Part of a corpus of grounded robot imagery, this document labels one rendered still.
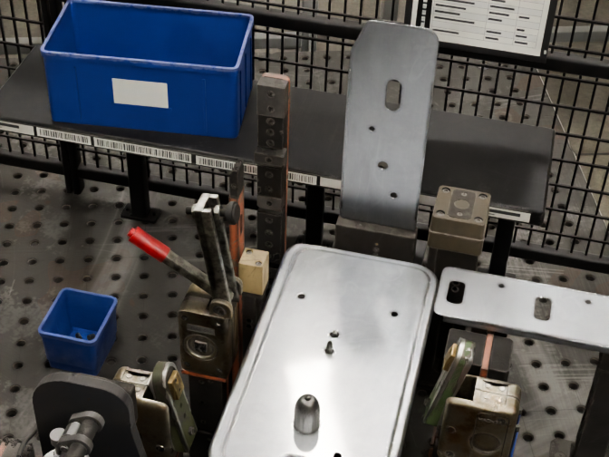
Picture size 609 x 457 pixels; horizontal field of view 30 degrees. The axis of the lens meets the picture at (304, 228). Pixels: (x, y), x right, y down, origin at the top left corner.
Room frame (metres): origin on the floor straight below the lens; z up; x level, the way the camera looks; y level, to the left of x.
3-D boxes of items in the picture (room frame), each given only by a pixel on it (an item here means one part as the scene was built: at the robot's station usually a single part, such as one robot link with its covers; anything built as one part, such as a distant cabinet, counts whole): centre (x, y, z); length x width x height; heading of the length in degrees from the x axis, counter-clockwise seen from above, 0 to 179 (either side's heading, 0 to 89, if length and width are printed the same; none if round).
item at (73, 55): (1.53, 0.25, 1.10); 0.30 x 0.17 x 0.13; 85
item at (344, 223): (1.28, -0.11, 0.85); 0.12 x 0.03 x 0.30; 78
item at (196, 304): (1.06, 0.12, 0.88); 0.07 x 0.06 x 0.35; 78
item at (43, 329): (1.27, 0.36, 0.74); 0.11 x 0.10 x 0.09; 168
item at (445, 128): (1.49, 0.06, 1.02); 0.90 x 0.22 x 0.03; 78
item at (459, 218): (1.26, -0.22, 0.88); 0.08 x 0.08 x 0.36; 78
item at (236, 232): (1.15, 0.09, 0.95); 0.03 x 0.01 x 0.50; 168
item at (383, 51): (1.28, -0.11, 1.17); 0.12 x 0.01 x 0.34; 78
